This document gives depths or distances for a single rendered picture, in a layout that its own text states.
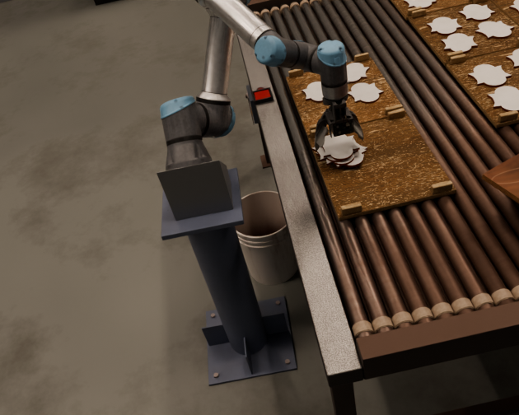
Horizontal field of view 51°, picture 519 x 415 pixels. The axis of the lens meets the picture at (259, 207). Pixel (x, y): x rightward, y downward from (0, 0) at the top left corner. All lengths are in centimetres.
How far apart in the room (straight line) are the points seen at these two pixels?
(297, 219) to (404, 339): 51
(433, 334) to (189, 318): 153
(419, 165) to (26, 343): 205
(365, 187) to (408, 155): 19
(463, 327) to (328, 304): 33
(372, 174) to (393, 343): 60
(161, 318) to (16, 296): 86
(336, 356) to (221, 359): 118
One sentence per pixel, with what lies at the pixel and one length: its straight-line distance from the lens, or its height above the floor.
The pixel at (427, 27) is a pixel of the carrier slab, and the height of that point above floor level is 94.
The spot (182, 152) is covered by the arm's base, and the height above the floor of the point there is 109.
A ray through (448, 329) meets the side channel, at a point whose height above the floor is 95.
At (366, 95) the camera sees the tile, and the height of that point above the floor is 94.
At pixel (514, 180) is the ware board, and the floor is 104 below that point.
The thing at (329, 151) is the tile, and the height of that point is 99.
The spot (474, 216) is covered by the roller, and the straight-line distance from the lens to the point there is 161.
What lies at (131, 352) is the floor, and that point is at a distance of 264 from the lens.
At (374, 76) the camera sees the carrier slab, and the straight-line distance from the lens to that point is 216.
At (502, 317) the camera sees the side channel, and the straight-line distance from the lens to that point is 137.
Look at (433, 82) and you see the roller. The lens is 214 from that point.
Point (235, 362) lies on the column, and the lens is 243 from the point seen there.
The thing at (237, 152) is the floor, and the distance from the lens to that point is 343.
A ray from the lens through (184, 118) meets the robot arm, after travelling 172.
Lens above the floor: 207
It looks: 43 degrees down
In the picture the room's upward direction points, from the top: 14 degrees counter-clockwise
